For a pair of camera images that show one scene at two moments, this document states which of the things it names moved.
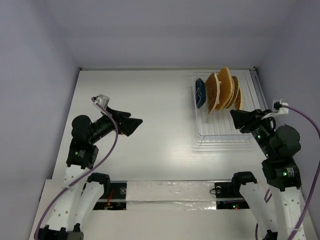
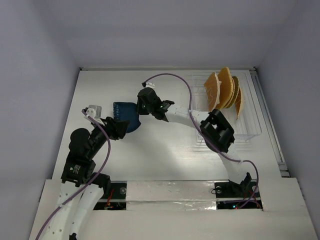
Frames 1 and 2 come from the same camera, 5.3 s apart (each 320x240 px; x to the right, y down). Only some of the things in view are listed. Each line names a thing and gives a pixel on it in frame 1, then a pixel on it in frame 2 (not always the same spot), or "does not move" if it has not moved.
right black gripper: [251, 120] to [145, 104]
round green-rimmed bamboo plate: [235, 90] does not move
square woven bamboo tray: [212, 93] does not move
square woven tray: [226, 88] does not move
